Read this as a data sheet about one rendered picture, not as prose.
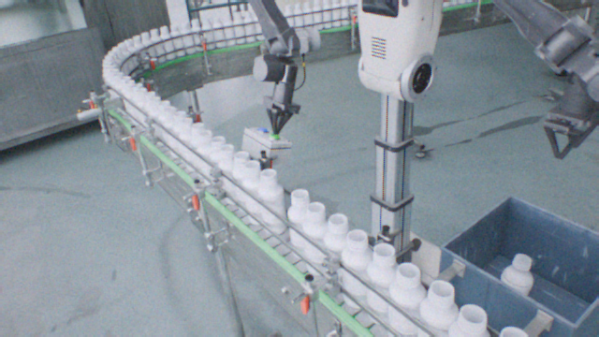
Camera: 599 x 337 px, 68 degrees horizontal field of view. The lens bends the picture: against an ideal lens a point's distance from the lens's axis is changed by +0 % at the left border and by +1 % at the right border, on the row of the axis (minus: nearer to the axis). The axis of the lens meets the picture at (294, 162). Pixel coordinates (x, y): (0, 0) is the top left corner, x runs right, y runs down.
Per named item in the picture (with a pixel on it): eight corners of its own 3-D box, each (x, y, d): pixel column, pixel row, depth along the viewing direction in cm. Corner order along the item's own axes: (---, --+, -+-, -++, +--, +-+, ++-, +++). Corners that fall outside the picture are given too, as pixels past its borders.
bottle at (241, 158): (246, 217, 117) (237, 163, 108) (235, 207, 121) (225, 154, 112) (265, 208, 119) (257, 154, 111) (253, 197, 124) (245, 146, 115)
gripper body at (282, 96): (282, 111, 121) (287, 84, 119) (261, 101, 128) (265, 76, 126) (300, 111, 125) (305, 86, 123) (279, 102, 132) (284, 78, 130)
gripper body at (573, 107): (605, 112, 87) (616, 76, 84) (580, 130, 82) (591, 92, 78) (570, 104, 92) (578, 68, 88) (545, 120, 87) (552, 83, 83)
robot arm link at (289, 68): (303, 63, 123) (289, 58, 126) (284, 61, 118) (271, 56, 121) (299, 87, 125) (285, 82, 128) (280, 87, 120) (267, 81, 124)
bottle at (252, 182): (274, 213, 117) (268, 159, 108) (266, 227, 112) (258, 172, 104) (254, 210, 119) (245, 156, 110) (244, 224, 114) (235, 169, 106)
